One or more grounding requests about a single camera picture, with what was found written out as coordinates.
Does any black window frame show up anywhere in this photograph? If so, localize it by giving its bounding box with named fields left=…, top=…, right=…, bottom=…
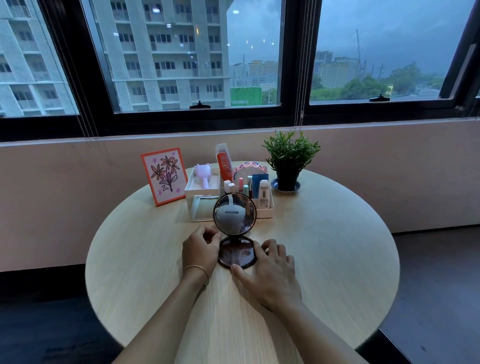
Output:
left=0, top=0, right=480, bottom=143

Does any blue cosmetic tube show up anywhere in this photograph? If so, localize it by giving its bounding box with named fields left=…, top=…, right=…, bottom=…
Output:
left=251, top=173, right=268, bottom=199

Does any round brown folding mirror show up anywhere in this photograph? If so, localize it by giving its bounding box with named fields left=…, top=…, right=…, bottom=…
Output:
left=213, top=193, right=258, bottom=270

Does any person's left hand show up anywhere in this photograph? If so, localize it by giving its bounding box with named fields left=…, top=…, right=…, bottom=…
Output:
left=182, top=226, right=223, bottom=278

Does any beaded blind cord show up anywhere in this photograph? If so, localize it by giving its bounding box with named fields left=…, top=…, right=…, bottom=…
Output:
left=294, top=0, right=318, bottom=133
left=37, top=0, right=100, bottom=148

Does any white cosmetic tube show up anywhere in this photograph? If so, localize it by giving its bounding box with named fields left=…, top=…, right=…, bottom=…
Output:
left=258, top=179, right=271, bottom=210

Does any blue patterned saucer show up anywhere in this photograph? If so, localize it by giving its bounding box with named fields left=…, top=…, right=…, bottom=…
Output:
left=270, top=178, right=302, bottom=194

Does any green potted plant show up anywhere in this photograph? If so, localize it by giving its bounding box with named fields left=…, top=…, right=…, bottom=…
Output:
left=262, top=130, right=322, bottom=192

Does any orange framed flower drawing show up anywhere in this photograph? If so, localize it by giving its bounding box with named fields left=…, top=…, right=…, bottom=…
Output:
left=140, top=147, right=189, bottom=208

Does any lilac hair brush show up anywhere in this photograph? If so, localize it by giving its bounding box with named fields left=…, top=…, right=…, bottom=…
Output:
left=193, top=163, right=213, bottom=190

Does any pink round hair brush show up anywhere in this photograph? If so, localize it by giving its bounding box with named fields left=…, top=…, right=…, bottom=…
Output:
left=233, top=161, right=269, bottom=183

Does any person's right forearm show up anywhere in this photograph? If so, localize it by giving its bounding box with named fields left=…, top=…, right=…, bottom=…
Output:
left=260, top=300, right=370, bottom=364

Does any thin gold bracelet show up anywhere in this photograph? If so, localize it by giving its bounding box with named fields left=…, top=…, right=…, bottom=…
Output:
left=183, top=265, right=210, bottom=288

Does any orange comb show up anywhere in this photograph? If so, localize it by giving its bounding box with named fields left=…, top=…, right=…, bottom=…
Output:
left=215, top=143, right=234, bottom=183

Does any person's right hand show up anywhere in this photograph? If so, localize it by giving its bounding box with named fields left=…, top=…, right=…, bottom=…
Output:
left=229, top=239, right=304, bottom=314

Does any person's left forearm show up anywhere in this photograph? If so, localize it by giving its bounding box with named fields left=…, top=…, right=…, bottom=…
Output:
left=112, top=271, right=211, bottom=364

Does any white organizer box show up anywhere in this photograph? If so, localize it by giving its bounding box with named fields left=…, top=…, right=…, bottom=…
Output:
left=184, top=165, right=275, bottom=223

